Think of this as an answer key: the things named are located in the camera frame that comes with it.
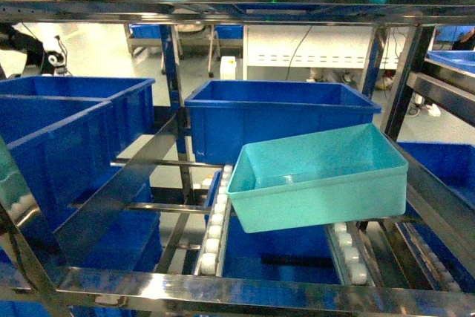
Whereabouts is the turquoise plastic bin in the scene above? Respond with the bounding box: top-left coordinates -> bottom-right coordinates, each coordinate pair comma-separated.
226,124 -> 408,233

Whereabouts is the blue bin lower shelf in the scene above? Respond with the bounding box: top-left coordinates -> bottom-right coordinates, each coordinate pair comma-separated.
203,170 -> 342,284

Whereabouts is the blue bin rear centre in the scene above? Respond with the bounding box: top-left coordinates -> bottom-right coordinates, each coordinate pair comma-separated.
185,80 -> 381,164

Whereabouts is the blue bin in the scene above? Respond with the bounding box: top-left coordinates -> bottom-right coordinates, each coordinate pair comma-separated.
398,141 -> 474,208
1,95 -> 113,229
185,80 -> 381,164
1,76 -> 155,158

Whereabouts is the white perforated table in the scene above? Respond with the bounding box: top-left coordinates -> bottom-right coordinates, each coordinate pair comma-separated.
242,24 -> 409,79

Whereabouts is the blue bin left rear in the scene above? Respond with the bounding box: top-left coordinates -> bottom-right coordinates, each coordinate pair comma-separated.
1,76 -> 155,158

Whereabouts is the white roller track left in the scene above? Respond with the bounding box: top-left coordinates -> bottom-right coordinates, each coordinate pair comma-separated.
193,165 -> 234,277

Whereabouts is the white roller track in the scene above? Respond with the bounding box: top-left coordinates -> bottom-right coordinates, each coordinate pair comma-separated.
193,165 -> 234,277
325,222 -> 375,287

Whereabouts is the white roller track right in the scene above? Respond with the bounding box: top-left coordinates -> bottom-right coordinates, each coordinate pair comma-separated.
325,222 -> 375,287

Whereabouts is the blue bin left front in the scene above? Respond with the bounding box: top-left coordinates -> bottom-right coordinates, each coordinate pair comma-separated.
1,95 -> 113,229

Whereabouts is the blue bin right side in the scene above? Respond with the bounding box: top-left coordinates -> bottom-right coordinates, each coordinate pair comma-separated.
398,141 -> 474,208

